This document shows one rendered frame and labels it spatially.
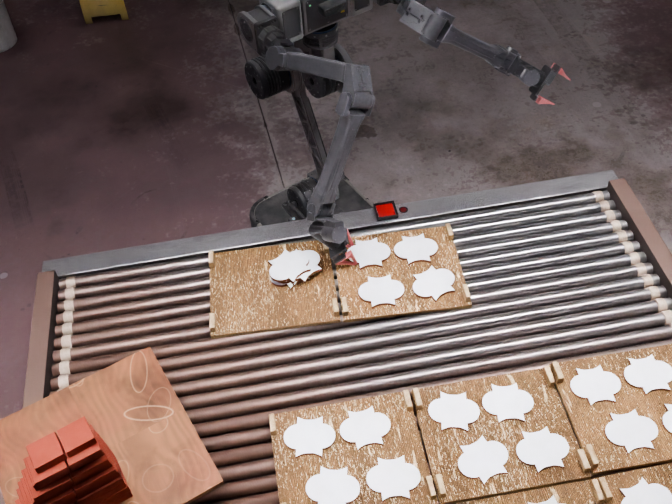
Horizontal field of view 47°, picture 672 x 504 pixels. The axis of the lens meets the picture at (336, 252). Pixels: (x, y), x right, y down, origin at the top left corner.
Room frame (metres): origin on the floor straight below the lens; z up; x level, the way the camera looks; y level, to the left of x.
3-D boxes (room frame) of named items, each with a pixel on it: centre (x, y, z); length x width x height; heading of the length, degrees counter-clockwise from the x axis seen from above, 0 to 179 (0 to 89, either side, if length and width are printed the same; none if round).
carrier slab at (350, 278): (1.64, -0.20, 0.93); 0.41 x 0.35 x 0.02; 93
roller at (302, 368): (1.34, -0.08, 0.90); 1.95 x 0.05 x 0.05; 97
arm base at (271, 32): (2.25, 0.16, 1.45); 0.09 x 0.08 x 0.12; 121
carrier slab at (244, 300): (1.62, 0.22, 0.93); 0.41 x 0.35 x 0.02; 94
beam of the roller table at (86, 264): (1.90, -0.01, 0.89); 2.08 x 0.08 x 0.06; 97
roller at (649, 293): (1.39, -0.07, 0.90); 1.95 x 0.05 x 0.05; 97
